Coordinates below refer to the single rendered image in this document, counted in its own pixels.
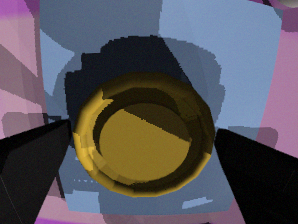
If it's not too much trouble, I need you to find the yellow round plate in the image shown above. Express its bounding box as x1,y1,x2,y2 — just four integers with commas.
72,72,216,197

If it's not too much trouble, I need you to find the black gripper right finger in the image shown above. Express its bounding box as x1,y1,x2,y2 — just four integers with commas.
214,128,298,224

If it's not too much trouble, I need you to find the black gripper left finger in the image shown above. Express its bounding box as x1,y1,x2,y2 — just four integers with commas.
0,120,72,224

